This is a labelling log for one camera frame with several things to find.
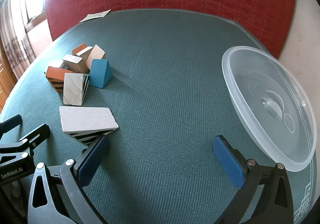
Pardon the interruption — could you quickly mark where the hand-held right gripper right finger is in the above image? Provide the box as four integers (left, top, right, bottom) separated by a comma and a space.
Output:
212, 135, 294, 224

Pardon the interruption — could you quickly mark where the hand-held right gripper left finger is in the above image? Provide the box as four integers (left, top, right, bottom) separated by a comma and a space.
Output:
27, 135, 110, 224

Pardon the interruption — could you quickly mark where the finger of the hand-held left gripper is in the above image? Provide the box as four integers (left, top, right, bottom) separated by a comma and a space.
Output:
19, 124, 51, 151
0, 114, 23, 137

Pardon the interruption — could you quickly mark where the large white striped wooden block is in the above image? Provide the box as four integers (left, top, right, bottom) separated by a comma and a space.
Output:
59, 106, 119, 146

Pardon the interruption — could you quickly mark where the clear plastic bowl lid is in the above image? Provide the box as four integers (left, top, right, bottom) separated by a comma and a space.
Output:
222, 46, 317, 173

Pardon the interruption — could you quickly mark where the wooden cabinet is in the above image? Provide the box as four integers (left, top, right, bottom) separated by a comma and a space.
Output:
0, 39, 17, 113

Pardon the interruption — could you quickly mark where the small white striped wooden block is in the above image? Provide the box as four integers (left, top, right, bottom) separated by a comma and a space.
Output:
63, 73, 90, 107

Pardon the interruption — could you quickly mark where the orange striped wooden block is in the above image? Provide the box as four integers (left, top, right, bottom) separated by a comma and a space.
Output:
45, 59, 76, 94

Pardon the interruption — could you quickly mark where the patterned curtain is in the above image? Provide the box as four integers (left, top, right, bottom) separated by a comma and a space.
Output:
0, 0, 38, 81

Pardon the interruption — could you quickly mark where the blue triangular wooden block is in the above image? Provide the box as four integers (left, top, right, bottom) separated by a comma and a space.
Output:
88, 59, 113, 89

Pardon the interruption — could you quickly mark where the orange and natural wooden block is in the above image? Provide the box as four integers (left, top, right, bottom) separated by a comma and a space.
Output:
72, 43, 94, 62

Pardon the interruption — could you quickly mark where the pale wedge wooden block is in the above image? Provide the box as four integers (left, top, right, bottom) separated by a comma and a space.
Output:
85, 44, 106, 70

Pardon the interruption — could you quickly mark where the green table mat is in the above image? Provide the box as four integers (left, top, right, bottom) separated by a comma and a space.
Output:
0, 8, 316, 224

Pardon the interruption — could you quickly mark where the paper sheet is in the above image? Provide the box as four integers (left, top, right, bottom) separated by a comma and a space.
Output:
79, 9, 111, 23

